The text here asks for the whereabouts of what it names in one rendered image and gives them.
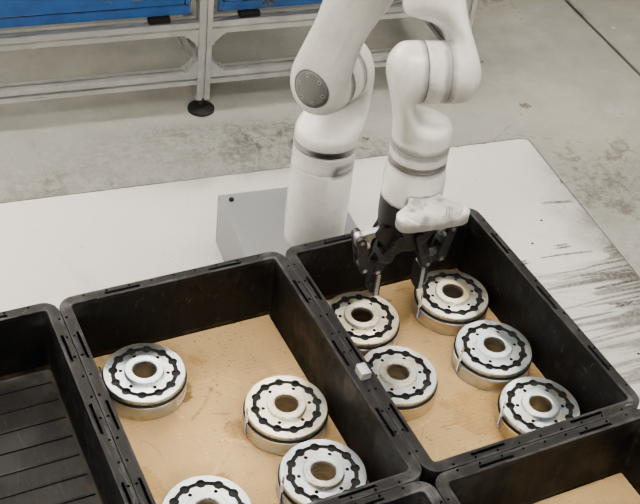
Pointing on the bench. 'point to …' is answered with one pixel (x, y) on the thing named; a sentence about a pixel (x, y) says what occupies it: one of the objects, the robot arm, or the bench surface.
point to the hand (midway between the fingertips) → (396, 279)
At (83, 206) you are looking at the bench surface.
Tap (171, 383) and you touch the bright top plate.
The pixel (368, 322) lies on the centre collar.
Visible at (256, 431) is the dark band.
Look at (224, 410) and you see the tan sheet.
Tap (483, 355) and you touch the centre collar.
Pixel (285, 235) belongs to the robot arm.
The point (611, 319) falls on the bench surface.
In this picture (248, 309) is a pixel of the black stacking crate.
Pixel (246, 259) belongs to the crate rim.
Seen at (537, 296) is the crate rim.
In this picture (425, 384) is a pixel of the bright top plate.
